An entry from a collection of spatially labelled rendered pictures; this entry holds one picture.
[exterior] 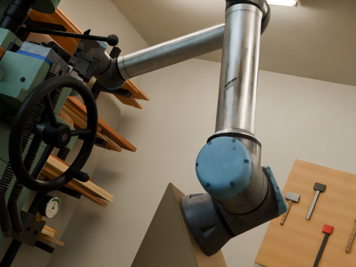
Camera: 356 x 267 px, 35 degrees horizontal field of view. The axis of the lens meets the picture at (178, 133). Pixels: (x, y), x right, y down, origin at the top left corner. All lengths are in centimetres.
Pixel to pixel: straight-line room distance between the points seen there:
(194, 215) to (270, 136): 331
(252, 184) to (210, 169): 11
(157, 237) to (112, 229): 362
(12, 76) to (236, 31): 65
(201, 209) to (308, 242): 287
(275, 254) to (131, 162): 171
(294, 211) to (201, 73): 172
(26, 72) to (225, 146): 53
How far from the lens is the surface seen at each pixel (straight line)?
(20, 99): 138
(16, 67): 146
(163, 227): 159
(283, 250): 446
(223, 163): 142
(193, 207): 161
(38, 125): 140
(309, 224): 446
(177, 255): 156
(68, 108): 452
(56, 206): 165
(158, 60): 197
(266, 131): 489
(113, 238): 517
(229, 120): 151
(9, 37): 161
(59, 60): 147
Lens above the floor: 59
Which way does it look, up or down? 14 degrees up
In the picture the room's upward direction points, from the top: 25 degrees clockwise
